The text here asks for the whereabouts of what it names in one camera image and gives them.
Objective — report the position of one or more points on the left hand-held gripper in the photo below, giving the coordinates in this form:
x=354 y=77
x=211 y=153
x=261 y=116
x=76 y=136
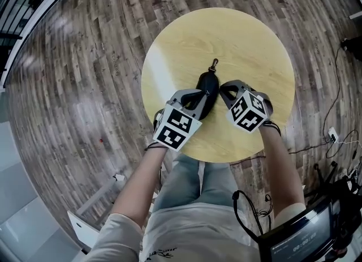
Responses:
x=172 y=128

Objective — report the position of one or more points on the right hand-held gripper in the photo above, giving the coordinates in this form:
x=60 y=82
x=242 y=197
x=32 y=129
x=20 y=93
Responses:
x=249 y=111

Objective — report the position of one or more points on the black zippered case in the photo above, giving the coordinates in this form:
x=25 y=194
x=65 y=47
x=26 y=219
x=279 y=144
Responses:
x=208 y=81

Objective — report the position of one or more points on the person's right forearm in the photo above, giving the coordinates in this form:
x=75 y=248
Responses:
x=282 y=176

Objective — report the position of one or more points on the person's left forearm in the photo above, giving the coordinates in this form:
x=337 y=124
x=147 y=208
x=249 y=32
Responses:
x=138 y=181

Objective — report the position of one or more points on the round wooden table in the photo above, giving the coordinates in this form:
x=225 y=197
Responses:
x=226 y=46

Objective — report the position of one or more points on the person's grey trousers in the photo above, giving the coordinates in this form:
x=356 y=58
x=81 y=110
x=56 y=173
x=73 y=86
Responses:
x=183 y=181

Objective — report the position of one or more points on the white paper scrap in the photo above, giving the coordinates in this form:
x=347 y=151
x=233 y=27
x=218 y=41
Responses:
x=118 y=177

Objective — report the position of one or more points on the white power strip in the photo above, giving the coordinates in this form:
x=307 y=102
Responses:
x=333 y=135

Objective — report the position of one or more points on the person's white shirt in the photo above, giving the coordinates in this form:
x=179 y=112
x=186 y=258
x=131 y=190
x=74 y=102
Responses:
x=195 y=235

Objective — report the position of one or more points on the black monitor screen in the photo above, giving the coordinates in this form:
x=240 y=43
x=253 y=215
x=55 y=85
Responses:
x=302 y=241

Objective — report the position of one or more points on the white desk panel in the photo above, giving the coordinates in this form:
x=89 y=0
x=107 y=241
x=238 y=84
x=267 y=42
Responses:
x=83 y=232

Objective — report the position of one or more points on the black bag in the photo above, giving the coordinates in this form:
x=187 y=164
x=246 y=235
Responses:
x=348 y=227

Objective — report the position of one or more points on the black metal railing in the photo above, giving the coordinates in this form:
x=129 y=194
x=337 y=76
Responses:
x=11 y=35

